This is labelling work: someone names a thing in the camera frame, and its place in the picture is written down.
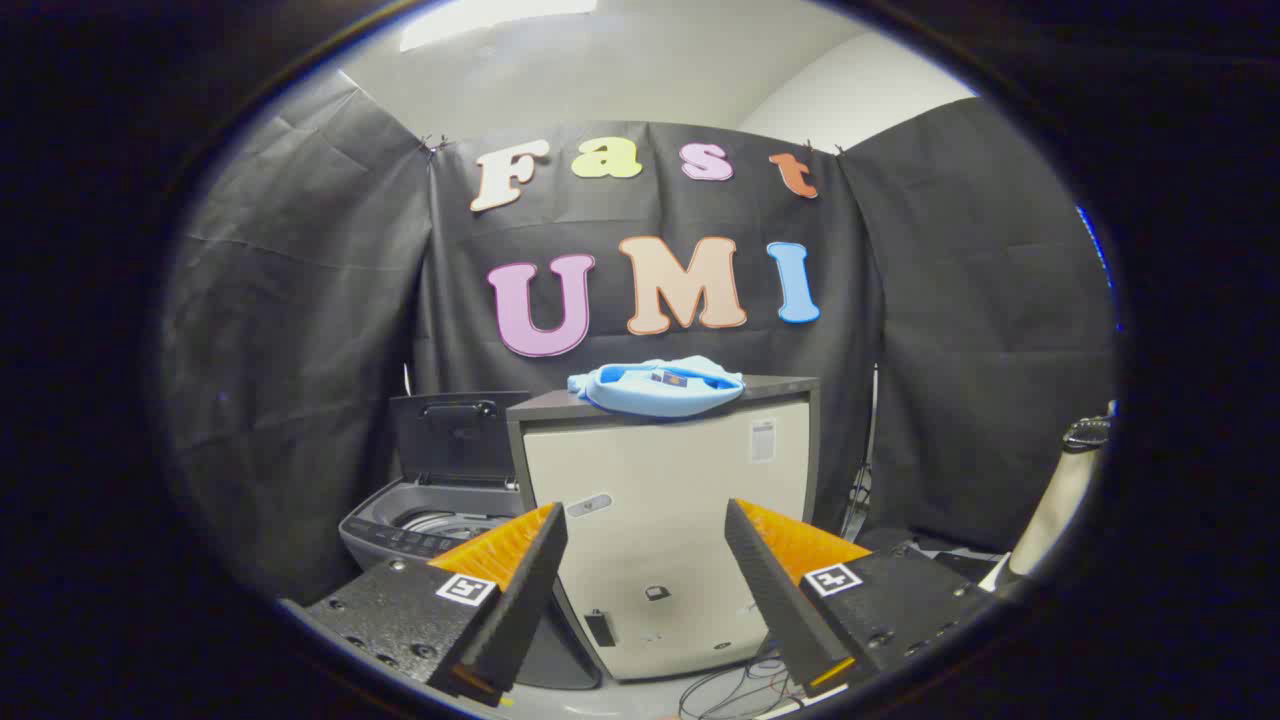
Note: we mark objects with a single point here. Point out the light blue shirt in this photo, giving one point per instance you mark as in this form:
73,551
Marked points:
660,392

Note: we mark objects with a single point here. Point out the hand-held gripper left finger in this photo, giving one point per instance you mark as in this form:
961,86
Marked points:
525,600

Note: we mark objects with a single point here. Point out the black backdrop cloth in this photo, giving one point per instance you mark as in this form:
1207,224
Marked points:
320,330

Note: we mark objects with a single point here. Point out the grey washing machine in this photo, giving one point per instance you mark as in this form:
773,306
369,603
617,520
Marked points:
400,520

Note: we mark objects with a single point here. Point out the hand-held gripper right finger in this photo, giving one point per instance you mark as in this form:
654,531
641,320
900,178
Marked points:
770,600

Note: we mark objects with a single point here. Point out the cream object with dark cap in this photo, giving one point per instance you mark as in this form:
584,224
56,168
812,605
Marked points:
1060,495

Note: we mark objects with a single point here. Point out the beige cabinet with grey top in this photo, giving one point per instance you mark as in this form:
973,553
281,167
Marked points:
660,480

